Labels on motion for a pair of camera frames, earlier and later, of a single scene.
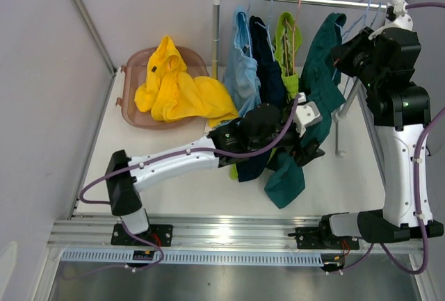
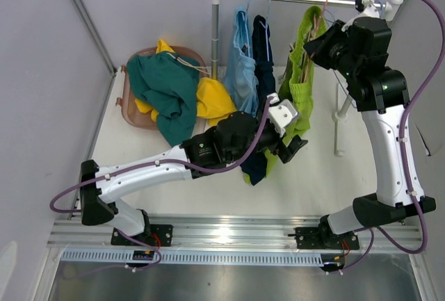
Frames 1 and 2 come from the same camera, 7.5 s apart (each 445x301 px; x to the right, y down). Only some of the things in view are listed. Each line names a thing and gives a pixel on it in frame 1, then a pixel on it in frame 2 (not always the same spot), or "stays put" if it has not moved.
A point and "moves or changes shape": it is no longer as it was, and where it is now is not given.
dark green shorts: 324,91 -> 167,82
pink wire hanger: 293,29 -> 309,52
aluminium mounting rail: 79,232 stays put
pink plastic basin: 133,76 stays put
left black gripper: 301,156 -> 279,148
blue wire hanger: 366,10 moves or changes shape
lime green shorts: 287,41 -> 291,112
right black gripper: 343,54 -> 321,44
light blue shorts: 241,79 stays put
